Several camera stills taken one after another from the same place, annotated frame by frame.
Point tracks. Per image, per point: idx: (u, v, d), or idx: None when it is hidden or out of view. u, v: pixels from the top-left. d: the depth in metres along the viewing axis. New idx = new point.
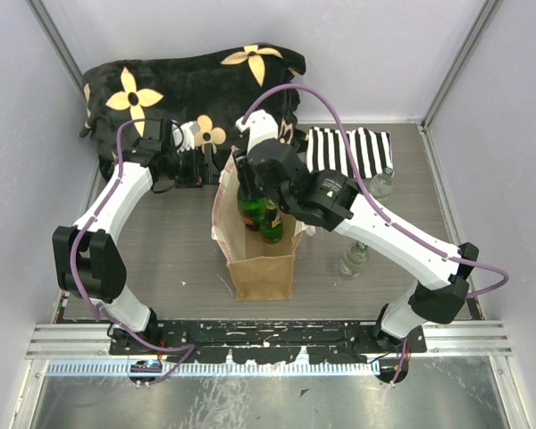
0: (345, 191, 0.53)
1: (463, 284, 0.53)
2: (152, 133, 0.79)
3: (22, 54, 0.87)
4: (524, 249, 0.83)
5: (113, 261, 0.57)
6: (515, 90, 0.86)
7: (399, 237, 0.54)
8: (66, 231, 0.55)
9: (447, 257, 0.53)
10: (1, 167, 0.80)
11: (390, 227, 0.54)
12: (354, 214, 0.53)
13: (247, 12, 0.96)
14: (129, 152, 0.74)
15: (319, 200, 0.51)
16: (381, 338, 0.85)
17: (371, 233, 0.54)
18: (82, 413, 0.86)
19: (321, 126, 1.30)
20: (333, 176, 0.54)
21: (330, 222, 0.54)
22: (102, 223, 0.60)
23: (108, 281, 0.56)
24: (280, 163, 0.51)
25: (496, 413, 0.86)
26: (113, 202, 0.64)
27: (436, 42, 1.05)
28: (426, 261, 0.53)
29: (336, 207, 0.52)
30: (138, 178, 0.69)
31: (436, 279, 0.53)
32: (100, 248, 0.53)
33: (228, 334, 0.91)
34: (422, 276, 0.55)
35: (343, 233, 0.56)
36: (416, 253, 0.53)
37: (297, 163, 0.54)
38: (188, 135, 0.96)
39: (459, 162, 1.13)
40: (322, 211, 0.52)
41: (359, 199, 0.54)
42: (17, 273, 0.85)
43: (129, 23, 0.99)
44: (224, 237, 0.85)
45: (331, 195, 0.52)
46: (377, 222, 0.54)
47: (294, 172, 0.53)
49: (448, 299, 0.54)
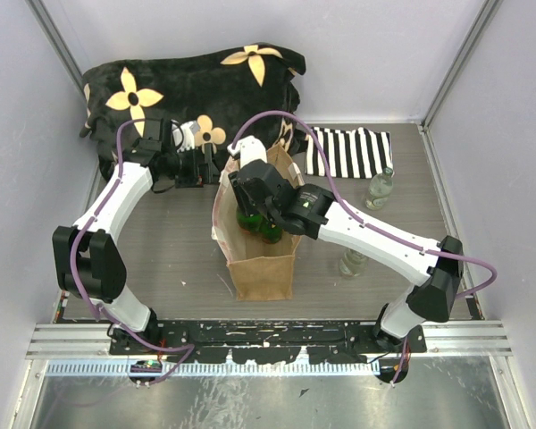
0: (322, 202, 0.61)
1: (441, 275, 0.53)
2: (152, 133, 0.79)
3: (22, 53, 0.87)
4: (524, 249, 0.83)
5: (113, 261, 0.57)
6: (515, 90, 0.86)
7: (375, 237, 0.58)
8: (66, 231, 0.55)
9: (424, 250, 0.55)
10: (1, 167, 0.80)
11: (365, 227, 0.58)
12: (329, 220, 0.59)
13: (248, 12, 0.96)
14: (129, 152, 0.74)
15: (297, 212, 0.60)
16: (381, 338, 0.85)
17: (347, 235, 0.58)
18: (82, 412, 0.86)
19: (321, 126, 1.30)
20: (311, 189, 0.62)
21: (311, 230, 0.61)
22: (102, 223, 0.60)
23: (108, 281, 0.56)
24: (263, 180, 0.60)
25: (496, 413, 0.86)
26: (113, 202, 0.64)
27: (436, 42, 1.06)
28: (404, 256, 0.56)
29: (313, 216, 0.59)
30: (139, 178, 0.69)
31: (417, 273, 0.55)
32: (100, 248, 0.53)
33: (228, 334, 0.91)
34: (407, 273, 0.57)
35: (327, 239, 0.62)
36: (393, 250, 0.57)
37: (280, 179, 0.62)
38: (188, 135, 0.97)
39: (459, 162, 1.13)
40: (302, 222, 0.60)
41: (334, 206, 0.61)
42: (17, 273, 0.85)
43: (129, 23, 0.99)
44: (224, 237, 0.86)
45: (308, 206, 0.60)
46: (352, 223, 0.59)
47: (277, 188, 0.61)
49: (430, 293, 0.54)
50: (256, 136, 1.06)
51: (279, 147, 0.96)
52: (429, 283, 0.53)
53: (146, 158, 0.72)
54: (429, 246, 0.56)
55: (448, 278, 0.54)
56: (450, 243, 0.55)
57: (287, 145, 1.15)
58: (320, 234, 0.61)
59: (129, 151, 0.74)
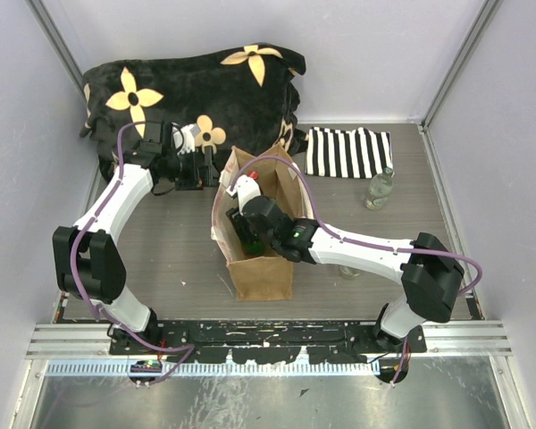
0: (313, 231, 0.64)
1: (416, 268, 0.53)
2: (153, 135, 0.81)
3: (22, 54, 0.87)
4: (525, 249, 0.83)
5: (114, 264, 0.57)
6: (515, 90, 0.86)
7: (354, 248, 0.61)
8: (65, 233, 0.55)
9: (396, 250, 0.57)
10: (1, 166, 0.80)
11: (343, 241, 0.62)
12: (314, 243, 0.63)
13: (248, 12, 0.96)
14: (129, 155, 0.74)
15: (293, 243, 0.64)
16: (381, 338, 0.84)
17: (331, 253, 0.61)
18: (83, 412, 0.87)
19: (321, 126, 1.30)
20: (302, 219, 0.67)
21: (307, 257, 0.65)
22: (101, 225, 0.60)
23: (108, 283, 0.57)
24: (264, 214, 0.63)
25: (496, 412, 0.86)
26: (113, 203, 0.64)
27: (436, 43, 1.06)
28: (381, 259, 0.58)
29: (306, 247, 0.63)
30: (139, 180, 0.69)
31: (395, 273, 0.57)
32: (100, 252, 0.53)
33: (228, 334, 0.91)
34: (390, 276, 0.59)
35: (321, 262, 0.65)
36: (370, 256, 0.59)
37: (279, 212, 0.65)
38: (188, 137, 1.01)
39: (459, 162, 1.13)
40: (298, 251, 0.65)
41: (318, 230, 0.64)
42: (17, 273, 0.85)
43: (129, 23, 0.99)
44: (224, 239, 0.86)
45: (302, 236, 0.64)
46: (332, 242, 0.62)
47: (278, 221, 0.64)
49: (411, 289, 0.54)
50: (257, 136, 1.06)
51: (280, 147, 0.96)
52: (404, 279, 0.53)
53: (147, 161, 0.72)
54: (401, 245, 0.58)
55: (423, 270, 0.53)
56: (422, 239, 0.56)
57: (287, 145, 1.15)
58: (315, 260, 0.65)
59: (129, 155, 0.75)
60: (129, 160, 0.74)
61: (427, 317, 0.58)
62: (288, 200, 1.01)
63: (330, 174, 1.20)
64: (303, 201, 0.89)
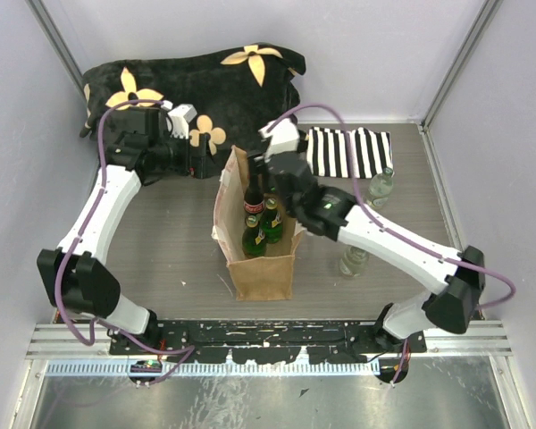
0: (345, 206, 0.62)
1: (461, 283, 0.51)
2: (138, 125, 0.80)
3: (22, 54, 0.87)
4: (525, 249, 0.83)
5: (104, 280, 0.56)
6: (515, 89, 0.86)
7: (394, 242, 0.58)
8: (50, 257, 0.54)
9: (443, 258, 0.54)
10: (1, 166, 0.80)
11: (383, 232, 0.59)
12: (348, 222, 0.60)
13: (248, 12, 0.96)
14: (111, 154, 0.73)
15: (321, 213, 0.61)
16: (380, 336, 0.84)
17: (367, 239, 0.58)
18: (83, 412, 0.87)
19: (321, 126, 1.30)
20: (335, 191, 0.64)
21: (330, 232, 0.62)
22: (89, 239, 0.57)
23: (100, 300, 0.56)
24: (295, 175, 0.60)
25: (496, 412, 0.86)
26: (101, 214, 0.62)
27: (436, 43, 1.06)
28: (422, 263, 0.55)
29: (336, 220, 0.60)
30: (125, 185, 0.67)
31: (434, 280, 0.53)
32: (87, 273, 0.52)
33: (228, 334, 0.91)
34: (424, 280, 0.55)
35: (344, 242, 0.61)
36: (410, 256, 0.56)
37: (309, 177, 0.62)
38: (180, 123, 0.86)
39: (459, 161, 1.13)
40: (323, 223, 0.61)
41: (355, 211, 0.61)
42: (17, 273, 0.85)
43: (129, 23, 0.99)
44: (226, 237, 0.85)
45: (331, 208, 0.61)
46: (372, 228, 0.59)
47: (306, 186, 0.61)
49: (446, 301, 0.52)
50: (257, 136, 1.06)
51: None
52: (446, 292, 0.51)
53: (130, 162, 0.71)
54: (449, 255, 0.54)
55: (467, 287, 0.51)
56: (473, 254, 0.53)
57: None
58: (339, 237, 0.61)
59: (113, 152, 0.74)
60: (113, 158, 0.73)
61: (438, 326, 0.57)
62: None
63: (330, 174, 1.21)
64: None
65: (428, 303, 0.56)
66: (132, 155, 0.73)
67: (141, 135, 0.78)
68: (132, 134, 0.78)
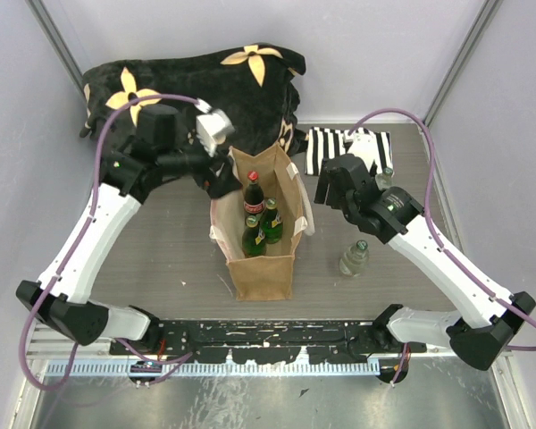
0: (406, 210, 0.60)
1: (504, 329, 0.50)
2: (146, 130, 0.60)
3: (22, 54, 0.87)
4: (525, 249, 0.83)
5: (85, 319, 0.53)
6: (515, 90, 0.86)
7: (449, 265, 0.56)
8: (25, 294, 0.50)
9: (494, 298, 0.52)
10: (1, 166, 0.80)
11: (441, 253, 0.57)
12: (407, 230, 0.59)
13: (248, 12, 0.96)
14: (107, 167, 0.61)
15: (378, 211, 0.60)
16: (380, 329, 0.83)
17: (422, 253, 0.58)
18: (83, 412, 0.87)
19: (321, 126, 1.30)
20: (400, 194, 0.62)
21: (384, 233, 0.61)
22: (70, 279, 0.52)
23: (79, 337, 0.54)
24: (348, 171, 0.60)
25: (496, 412, 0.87)
26: (87, 246, 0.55)
27: (436, 44, 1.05)
28: (472, 296, 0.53)
29: (396, 222, 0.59)
30: (117, 213, 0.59)
31: (478, 316, 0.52)
32: (61, 318, 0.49)
33: (228, 334, 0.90)
34: (464, 312, 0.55)
35: (394, 249, 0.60)
36: (461, 285, 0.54)
37: (366, 178, 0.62)
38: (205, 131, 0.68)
39: (458, 162, 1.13)
40: (378, 222, 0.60)
41: (417, 220, 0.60)
42: (17, 274, 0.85)
43: (129, 23, 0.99)
44: (225, 236, 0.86)
45: (393, 211, 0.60)
46: (429, 244, 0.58)
47: (361, 182, 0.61)
49: (482, 340, 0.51)
50: (256, 136, 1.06)
51: (278, 147, 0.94)
52: (487, 332, 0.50)
53: (126, 186, 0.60)
54: (500, 295, 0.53)
55: (510, 333, 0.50)
56: (523, 301, 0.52)
57: (287, 145, 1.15)
58: (390, 240, 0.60)
59: (110, 163, 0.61)
60: (111, 173, 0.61)
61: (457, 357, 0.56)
62: (288, 200, 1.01)
63: None
64: (300, 201, 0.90)
65: (457, 333, 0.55)
66: (129, 175, 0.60)
67: (146, 145, 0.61)
68: (136, 139, 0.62)
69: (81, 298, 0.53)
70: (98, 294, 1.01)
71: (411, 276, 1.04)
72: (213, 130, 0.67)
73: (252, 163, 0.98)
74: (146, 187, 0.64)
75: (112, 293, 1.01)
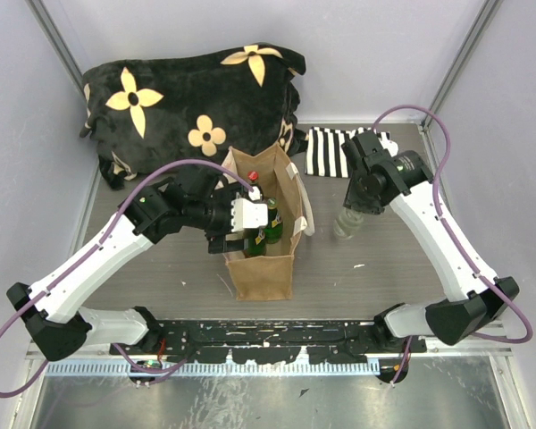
0: (414, 174, 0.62)
1: (479, 303, 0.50)
2: (184, 181, 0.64)
3: (21, 53, 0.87)
4: (527, 250, 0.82)
5: (61, 340, 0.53)
6: (515, 89, 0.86)
7: (445, 235, 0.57)
8: (15, 298, 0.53)
9: (477, 273, 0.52)
10: (1, 166, 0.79)
11: (439, 222, 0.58)
12: (412, 194, 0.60)
13: (248, 12, 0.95)
14: (135, 200, 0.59)
15: (387, 170, 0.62)
16: (380, 325, 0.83)
17: (421, 220, 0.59)
18: (82, 412, 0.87)
19: (321, 127, 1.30)
20: (413, 158, 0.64)
21: (388, 193, 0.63)
22: (56, 298, 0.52)
23: (54, 356, 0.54)
24: (359, 140, 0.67)
25: (496, 413, 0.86)
26: (84, 269, 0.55)
27: (436, 43, 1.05)
28: (456, 268, 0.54)
29: (402, 182, 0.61)
30: (123, 248, 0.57)
31: (458, 290, 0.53)
32: (33, 334, 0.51)
33: (228, 334, 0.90)
34: (448, 285, 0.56)
35: (396, 213, 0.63)
36: (448, 256, 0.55)
37: (376, 145, 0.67)
38: (240, 214, 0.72)
39: (458, 162, 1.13)
40: (385, 179, 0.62)
41: (424, 186, 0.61)
42: (16, 274, 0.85)
43: (129, 23, 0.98)
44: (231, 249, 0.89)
45: (403, 172, 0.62)
46: (428, 210, 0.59)
47: (372, 151, 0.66)
49: (456, 314, 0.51)
50: (256, 136, 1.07)
51: (277, 146, 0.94)
52: (461, 303, 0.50)
53: (143, 222, 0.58)
54: (485, 273, 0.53)
55: (483, 311, 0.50)
56: (508, 282, 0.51)
57: (287, 145, 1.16)
58: (394, 200, 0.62)
59: (137, 198, 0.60)
60: (135, 207, 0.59)
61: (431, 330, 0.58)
62: (288, 199, 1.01)
63: (330, 174, 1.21)
64: (299, 201, 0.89)
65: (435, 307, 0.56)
66: (151, 213, 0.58)
67: (180, 191, 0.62)
68: (171, 185, 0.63)
69: (62, 317, 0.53)
70: (98, 295, 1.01)
71: (411, 277, 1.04)
72: (247, 224, 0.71)
73: (251, 163, 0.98)
74: (161, 232, 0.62)
75: (112, 293, 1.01)
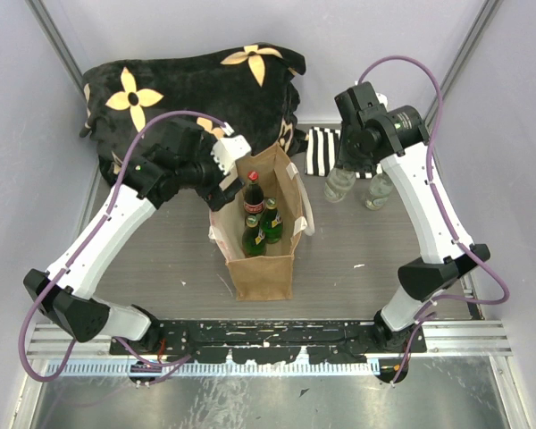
0: (410, 133, 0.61)
1: (453, 268, 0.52)
2: (171, 142, 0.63)
3: (21, 53, 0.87)
4: (527, 250, 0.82)
5: (87, 315, 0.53)
6: (515, 89, 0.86)
7: (431, 200, 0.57)
8: (33, 282, 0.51)
9: (456, 239, 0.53)
10: (1, 166, 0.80)
11: (428, 186, 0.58)
12: (405, 155, 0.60)
13: (248, 12, 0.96)
14: (129, 169, 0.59)
15: (382, 124, 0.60)
16: (380, 325, 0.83)
17: (409, 180, 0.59)
18: (82, 412, 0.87)
19: (321, 126, 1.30)
20: (411, 116, 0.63)
21: (381, 150, 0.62)
22: (78, 273, 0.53)
23: (81, 332, 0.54)
24: (355, 92, 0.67)
25: (496, 412, 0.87)
26: (97, 241, 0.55)
27: (436, 44, 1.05)
28: (436, 234, 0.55)
29: (397, 140, 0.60)
30: (132, 214, 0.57)
31: (433, 252, 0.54)
32: (62, 310, 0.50)
33: (228, 334, 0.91)
34: (423, 247, 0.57)
35: (384, 171, 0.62)
36: (431, 221, 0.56)
37: (372, 99, 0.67)
38: (224, 151, 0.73)
39: (458, 162, 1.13)
40: (380, 134, 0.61)
41: (420, 148, 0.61)
42: (17, 275, 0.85)
43: (129, 23, 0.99)
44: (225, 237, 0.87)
45: (399, 129, 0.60)
46: (420, 172, 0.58)
47: (367, 104, 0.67)
49: (429, 276, 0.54)
50: (257, 136, 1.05)
51: (277, 146, 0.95)
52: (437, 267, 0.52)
53: (145, 188, 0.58)
54: (464, 239, 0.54)
55: (456, 274, 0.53)
56: (481, 250, 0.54)
57: (287, 145, 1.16)
58: (385, 160, 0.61)
59: (131, 167, 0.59)
60: (130, 176, 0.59)
61: (405, 287, 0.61)
62: (288, 199, 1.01)
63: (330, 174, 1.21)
64: (299, 201, 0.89)
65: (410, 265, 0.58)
66: (150, 178, 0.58)
67: (171, 153, 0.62)
68: (159, 150, 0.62)
69: (86, 293, 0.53)
70: (98, 295, 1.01)
71: None
72: (235, 155, 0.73)
73: (251, 163, 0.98)
74: (162, 197, 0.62)
75: (112, 294, 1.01)
